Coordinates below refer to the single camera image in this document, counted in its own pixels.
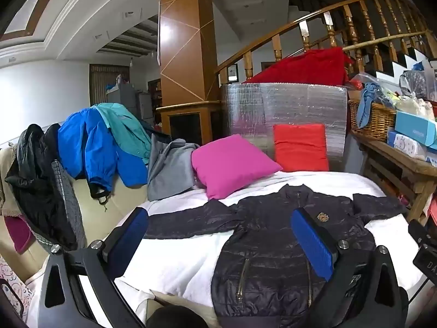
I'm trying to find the light blue cardboard box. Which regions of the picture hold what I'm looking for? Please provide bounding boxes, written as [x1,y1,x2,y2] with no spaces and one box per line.
[394,110,437,150]

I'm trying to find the wooden side table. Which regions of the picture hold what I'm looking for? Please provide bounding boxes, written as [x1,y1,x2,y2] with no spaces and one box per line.
[352,131,437,226]

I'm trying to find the blue jacket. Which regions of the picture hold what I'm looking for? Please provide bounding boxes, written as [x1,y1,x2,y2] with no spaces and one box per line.
[57,109,149,199]

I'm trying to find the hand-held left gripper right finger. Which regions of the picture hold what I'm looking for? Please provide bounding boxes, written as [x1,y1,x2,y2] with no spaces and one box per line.
[290,208,408,328]

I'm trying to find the wooden stair railing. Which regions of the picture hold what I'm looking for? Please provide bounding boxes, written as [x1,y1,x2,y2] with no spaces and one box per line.
[214,0,437,84]

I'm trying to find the white fleece blanket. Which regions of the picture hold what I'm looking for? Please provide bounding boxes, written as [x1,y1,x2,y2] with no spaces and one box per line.
[114,170,426,306]

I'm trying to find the teal jacket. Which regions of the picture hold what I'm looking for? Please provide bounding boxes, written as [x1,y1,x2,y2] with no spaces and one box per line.
[95,103,152,165]

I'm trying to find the cream knitted item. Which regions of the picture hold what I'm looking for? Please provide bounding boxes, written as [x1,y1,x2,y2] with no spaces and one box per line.
[396,92,436,122]

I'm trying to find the blue cloth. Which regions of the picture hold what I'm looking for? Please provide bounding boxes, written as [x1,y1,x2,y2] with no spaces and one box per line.
[356,83,386,128]

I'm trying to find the pink pillow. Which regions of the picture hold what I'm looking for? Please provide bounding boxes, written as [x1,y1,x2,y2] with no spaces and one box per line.
[191,134,284,200]

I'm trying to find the person's left leg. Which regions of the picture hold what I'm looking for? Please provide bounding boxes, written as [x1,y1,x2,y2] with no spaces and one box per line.
[147,306,209,328]

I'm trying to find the wooden pillar base cabinet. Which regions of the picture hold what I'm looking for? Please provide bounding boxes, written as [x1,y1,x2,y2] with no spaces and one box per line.
[156,101,224,144]

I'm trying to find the black and white stair steps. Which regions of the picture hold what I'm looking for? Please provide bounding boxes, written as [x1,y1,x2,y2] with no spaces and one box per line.
[362,48,437,86]

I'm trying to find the brown wooden pillar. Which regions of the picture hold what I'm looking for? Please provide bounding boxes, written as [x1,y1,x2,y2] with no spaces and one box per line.
[158,0,221,106]

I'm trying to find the red blanket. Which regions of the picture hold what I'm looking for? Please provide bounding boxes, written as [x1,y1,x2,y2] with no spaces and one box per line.
[246,47,356,87]

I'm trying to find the magenta cloth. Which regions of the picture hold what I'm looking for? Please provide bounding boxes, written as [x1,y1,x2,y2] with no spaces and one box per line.
[3,215,35,255]

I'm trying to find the clear plastic bag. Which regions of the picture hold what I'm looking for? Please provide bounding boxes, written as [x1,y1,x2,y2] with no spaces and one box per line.
[399,70,429,101]

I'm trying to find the silver foil insulation panel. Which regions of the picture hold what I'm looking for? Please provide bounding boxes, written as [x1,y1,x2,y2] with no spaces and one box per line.
[220,83,349,171]

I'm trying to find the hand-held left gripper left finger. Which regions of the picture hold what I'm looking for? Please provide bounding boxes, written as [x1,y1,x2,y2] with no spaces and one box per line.
[38,207,149,328]

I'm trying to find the dark quilted puffer jacket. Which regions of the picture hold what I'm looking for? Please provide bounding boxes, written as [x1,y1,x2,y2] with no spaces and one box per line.
[143,184,410,320]

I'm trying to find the wicker basket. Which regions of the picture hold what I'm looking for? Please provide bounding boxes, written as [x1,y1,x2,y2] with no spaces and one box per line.
[348,98,398,142]

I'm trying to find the red pillow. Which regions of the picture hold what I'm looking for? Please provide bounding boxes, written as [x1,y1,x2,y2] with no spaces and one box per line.
[273,124,330,172]

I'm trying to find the cartoon print bag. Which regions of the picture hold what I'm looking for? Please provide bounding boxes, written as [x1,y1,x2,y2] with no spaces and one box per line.
[0,253,35,325]

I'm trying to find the grey knit garment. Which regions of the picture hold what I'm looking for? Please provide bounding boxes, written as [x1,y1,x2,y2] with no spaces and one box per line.
[32,160,86,250]

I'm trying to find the grey refrigerator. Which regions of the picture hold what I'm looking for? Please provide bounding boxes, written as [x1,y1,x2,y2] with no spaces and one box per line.
[106,84,139,117]

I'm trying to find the white tissue pack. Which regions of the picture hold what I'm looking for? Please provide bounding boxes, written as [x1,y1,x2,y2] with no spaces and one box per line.
[387,131,429,161]

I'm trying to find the black shiny puffer jacket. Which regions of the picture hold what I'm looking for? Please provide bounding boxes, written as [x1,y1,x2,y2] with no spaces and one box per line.
[4,123,78,251]

